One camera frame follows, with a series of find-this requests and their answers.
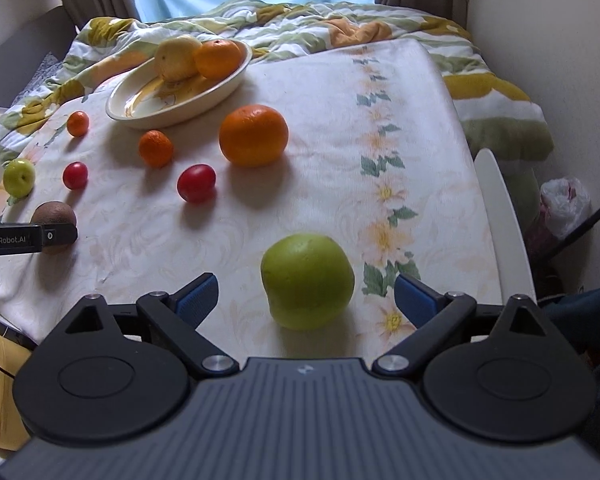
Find small green apple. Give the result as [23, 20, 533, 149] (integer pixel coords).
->
[3, 158, 36, 198]

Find small mandarin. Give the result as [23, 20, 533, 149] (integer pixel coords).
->
[67, 111, 90, 137]

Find grey headboard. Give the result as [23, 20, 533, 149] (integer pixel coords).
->
[0, 5, 78, 116]

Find small red tomato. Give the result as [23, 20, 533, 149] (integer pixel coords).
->
[62, 161, 89, 190]

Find grey patterned bed sheet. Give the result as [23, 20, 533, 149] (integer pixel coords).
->
[0, 52, 61, 111]

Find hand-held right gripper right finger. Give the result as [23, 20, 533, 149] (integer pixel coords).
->
[372, 274, 548, 376]

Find white chair back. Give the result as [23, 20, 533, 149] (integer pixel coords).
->
[474, 148, 537, 306]

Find person's dark trouser leg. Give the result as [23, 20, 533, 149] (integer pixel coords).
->
[545, 282, 600, 441]

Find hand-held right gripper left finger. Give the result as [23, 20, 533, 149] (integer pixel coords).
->
[64, 272, 241, 376]

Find white plastic bag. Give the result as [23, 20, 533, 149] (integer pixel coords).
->
[539, 176, 592, 241]

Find large orange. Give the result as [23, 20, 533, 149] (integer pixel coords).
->
[219, 105, 289, 168]

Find yellow cloth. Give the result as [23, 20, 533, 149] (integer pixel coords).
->
[0, 322, 41, 453]

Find large green apple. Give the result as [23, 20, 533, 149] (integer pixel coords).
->
[260, 232, 356, 332]

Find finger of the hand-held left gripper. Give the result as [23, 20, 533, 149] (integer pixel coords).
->
[41, 224, 79, 252]

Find black cable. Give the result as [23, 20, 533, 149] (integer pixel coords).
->
[535, 200, 600, 261]

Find cream ceramic bowl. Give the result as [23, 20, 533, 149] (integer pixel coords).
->
[105, 39, 253, 130]

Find yellow pear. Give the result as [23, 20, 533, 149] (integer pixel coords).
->
[155, 35, 203, 83]

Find striped floral blanket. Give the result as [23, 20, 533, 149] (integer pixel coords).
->
[0, 0, 555, 166]

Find brown kiwi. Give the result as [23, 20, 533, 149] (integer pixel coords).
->
[31, 201, 78, 256]

